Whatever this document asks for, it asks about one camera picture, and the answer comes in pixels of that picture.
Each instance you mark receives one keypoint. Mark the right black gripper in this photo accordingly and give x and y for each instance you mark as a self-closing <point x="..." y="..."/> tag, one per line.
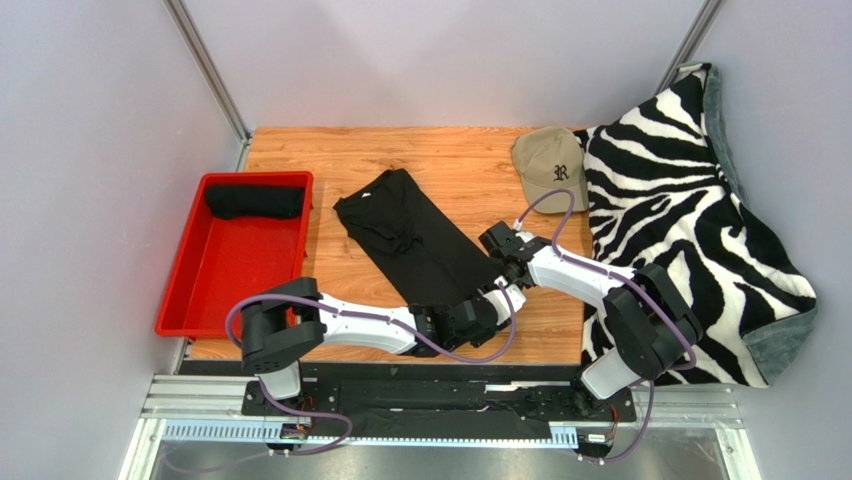
<point x="496" y="241"/>

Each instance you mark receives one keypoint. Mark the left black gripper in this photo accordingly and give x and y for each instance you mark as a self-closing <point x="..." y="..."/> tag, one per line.
<point x="482" y="338"/>

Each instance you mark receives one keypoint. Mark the black printed t-shirt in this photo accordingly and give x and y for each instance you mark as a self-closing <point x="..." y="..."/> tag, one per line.
<point x="424" y="255"/>

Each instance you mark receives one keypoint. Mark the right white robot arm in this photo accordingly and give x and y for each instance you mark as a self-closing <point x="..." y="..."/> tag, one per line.
<point x="652" y="328"/>

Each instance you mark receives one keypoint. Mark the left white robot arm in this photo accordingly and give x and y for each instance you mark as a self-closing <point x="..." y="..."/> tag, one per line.
<point x="277" y="328"/>

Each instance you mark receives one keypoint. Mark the beige baseball cap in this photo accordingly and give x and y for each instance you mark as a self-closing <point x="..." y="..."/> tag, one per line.
<point x="549" y="159"/>

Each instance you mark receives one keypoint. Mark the zebra print blanket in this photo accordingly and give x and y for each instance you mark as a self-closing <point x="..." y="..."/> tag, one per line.
<point x="663" y="189"/>

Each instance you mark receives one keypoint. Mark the red plastic tray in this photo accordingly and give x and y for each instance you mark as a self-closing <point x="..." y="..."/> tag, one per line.
<point x="221" y="261"/>

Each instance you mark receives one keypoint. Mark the rolled black t-shirt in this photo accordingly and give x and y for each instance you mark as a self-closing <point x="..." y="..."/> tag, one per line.
<point x="230" y="202"/>

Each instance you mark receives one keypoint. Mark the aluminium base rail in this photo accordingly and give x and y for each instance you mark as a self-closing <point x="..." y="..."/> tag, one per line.
<point x="220" y="427"/>

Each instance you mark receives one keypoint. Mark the right aluminium frame post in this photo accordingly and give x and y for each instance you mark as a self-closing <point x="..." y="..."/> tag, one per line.
<point x="692" y="40"/>

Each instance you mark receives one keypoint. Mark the aluminium frame post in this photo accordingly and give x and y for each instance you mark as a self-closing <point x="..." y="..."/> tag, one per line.
<point x="692" y="40"/>
<point x="192" y="37"/>

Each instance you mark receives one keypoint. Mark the left aluminium frame post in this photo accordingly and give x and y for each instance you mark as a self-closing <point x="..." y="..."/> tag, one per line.
<point x="192" y="37"/>

